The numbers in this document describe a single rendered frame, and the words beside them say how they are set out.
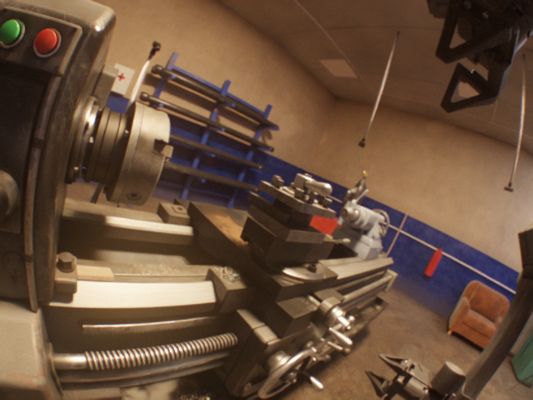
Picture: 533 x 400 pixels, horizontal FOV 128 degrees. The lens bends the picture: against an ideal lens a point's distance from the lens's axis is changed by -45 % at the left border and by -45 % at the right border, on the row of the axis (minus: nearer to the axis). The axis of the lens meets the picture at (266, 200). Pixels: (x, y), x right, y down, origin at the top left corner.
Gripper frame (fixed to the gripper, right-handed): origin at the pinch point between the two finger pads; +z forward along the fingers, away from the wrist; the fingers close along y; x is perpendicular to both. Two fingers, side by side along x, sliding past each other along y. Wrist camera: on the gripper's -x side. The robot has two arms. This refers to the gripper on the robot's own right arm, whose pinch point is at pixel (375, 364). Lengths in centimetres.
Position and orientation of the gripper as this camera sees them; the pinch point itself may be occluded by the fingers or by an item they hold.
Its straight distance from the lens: 63.8
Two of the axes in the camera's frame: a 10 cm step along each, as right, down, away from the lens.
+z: -6.3, -3.7, 6.8
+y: 4.0, -9.1, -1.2
